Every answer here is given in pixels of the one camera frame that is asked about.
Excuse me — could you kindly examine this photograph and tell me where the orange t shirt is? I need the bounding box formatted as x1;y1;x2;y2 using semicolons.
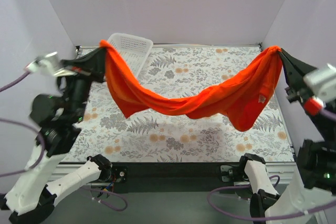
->
99;40;282;132

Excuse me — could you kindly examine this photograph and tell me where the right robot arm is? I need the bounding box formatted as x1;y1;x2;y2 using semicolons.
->
237;49;335;223

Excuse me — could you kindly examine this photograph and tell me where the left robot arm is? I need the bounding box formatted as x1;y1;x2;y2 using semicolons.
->
1;48;112;223

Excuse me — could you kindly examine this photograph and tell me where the white plastic basket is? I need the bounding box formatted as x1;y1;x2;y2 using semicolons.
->
108;33;153;78

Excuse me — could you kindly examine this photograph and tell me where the floral patterned table mat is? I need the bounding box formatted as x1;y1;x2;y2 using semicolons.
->
65;46;293;163

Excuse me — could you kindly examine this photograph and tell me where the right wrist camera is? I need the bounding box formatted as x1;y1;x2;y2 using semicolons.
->
303;62;336;116

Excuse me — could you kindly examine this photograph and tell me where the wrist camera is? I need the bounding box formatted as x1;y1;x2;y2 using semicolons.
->
303;62;336;116
25;51;65;77

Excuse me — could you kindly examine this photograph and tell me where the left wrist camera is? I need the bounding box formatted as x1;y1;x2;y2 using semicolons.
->
25;51;65;77

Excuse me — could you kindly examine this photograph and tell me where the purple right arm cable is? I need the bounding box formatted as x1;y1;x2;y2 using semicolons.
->
207;103;336;222

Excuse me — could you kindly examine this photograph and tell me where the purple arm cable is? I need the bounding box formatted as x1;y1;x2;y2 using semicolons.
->
0;70;129;212
207;103;336;222

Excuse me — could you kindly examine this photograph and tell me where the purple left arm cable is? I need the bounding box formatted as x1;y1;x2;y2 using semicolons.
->
0;70;129;212

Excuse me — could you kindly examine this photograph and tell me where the aluminium table frame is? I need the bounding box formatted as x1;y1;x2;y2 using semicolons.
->
36;44;297;185

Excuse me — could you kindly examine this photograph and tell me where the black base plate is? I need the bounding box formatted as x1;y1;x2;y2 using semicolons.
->
112;162;238;194

